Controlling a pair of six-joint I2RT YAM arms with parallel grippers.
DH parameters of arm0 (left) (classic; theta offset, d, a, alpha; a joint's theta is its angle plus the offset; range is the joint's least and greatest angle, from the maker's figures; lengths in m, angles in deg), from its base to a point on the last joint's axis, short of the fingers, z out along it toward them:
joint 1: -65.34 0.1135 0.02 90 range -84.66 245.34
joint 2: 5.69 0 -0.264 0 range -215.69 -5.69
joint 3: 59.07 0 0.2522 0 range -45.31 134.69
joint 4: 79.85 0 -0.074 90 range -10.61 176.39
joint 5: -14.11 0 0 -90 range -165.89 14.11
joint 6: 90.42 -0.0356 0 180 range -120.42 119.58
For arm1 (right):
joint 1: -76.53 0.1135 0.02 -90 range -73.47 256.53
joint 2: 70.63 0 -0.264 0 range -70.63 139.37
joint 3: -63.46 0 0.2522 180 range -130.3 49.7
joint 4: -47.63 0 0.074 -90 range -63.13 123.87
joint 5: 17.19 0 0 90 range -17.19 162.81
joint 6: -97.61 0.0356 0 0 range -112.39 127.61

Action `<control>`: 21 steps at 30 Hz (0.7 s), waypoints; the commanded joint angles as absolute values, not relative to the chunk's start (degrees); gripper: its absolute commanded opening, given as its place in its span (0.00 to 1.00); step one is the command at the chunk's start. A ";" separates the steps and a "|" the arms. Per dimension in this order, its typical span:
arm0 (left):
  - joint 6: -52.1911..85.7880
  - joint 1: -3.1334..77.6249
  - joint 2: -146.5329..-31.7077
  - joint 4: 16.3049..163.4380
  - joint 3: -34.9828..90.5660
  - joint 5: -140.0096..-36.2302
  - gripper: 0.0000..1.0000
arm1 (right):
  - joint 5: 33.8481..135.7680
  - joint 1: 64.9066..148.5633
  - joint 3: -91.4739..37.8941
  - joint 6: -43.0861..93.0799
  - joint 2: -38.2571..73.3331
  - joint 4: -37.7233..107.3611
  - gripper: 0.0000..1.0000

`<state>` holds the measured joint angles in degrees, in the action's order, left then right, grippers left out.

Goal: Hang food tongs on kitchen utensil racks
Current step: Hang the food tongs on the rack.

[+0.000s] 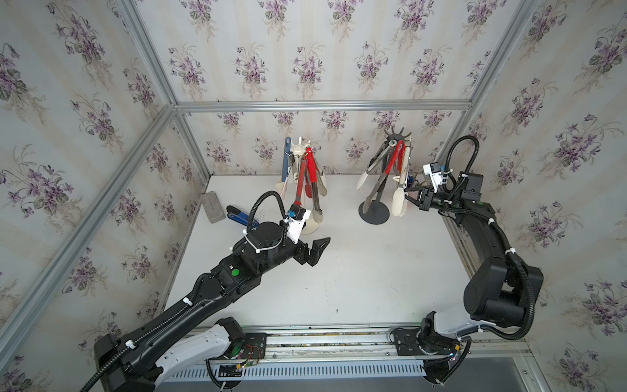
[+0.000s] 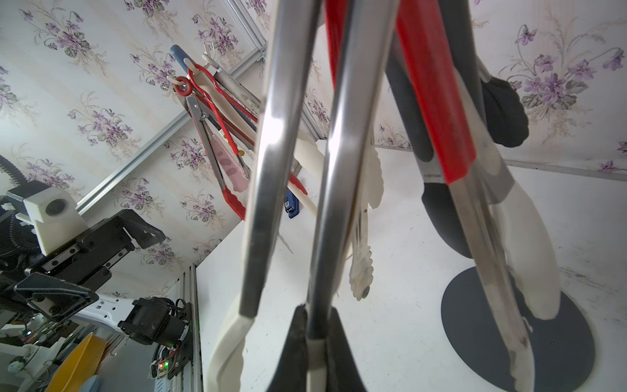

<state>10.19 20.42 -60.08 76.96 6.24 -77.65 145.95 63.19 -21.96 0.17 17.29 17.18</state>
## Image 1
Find steel cream-tipped tongs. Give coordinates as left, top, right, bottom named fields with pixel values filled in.
left=314, top=160, right=328, bottom=197
left=391, top=143, right=411, bottom=217

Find red handled tongs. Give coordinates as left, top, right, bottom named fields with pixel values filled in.
left=360, top=141, right=405, bottom=214
left=305, top=147, right=323, bottom=223

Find red handled tongs front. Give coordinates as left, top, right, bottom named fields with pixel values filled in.
left=360, top=141, right=405, bottom=214

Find red steel tongs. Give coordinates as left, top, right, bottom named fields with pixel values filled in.
left=294, top=156, right=309, bottom=207

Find white utensil rack stand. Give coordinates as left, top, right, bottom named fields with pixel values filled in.
left=281, top=137, right=326, bottom=235

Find blue handled cream tongs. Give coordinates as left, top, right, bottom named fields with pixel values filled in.
left=275, top=137, right=292, bottom=198

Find black steel tongs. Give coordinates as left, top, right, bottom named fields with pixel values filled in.
left=365, top=140, right=398, bottom=175

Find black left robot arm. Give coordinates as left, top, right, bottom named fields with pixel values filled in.
left=82, top=190, right=331, bottom=391

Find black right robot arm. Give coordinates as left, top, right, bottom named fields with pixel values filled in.
left=404, top=135, right=544, bottom=351

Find dark grey utensil rack stand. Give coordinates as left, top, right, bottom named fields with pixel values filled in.
left=359, top=127, right=412, bottom=225

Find grey stone block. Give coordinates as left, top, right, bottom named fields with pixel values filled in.
left=201, top=191, right=226, bottom=224

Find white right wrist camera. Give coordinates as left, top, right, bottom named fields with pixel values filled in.
left=423, top=162, right=457, bottom=193

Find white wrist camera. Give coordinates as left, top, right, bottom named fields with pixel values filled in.
left=423, top=162, right=457, bottom=193
left=286, top=204, right=311, bottom=244

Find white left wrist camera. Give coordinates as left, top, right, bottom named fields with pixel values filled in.
left=286, top=204, right=311, bottom=244

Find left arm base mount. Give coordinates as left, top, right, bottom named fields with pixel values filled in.
left=205, top=333, right=268, bottom=391

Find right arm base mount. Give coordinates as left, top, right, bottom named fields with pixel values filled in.
left=389, top=327, right=472, bottom=386

